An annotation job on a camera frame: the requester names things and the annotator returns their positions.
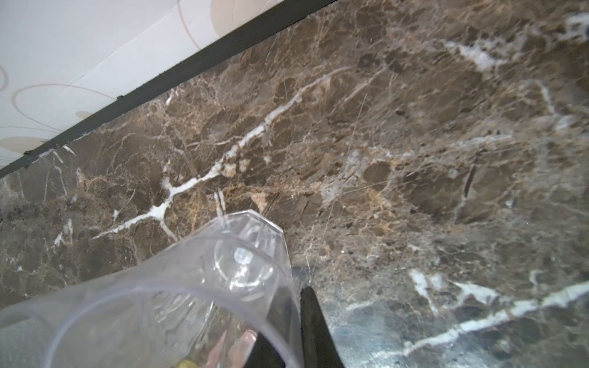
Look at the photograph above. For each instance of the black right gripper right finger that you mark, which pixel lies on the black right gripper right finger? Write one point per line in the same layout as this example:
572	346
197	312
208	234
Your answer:
319	350

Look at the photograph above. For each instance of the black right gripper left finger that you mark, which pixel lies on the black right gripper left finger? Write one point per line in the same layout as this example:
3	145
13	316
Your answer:
264	355

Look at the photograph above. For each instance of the clear faceted short tumbler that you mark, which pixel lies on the clear faceted short tumbler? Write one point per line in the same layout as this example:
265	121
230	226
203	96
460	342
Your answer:
204	300

